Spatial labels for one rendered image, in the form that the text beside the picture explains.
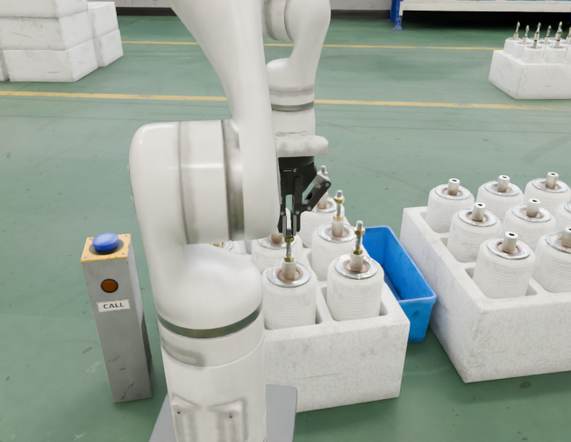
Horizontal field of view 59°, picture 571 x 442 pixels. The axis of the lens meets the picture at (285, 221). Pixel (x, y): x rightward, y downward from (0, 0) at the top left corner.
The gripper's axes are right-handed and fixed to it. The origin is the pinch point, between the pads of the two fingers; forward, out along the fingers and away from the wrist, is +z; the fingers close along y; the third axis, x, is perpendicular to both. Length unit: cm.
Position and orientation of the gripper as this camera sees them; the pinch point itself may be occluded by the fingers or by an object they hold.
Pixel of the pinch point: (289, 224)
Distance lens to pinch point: 80.7
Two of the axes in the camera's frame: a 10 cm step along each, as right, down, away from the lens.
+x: 1.1, 4.8, -8.7
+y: -9.9, 0.5, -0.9
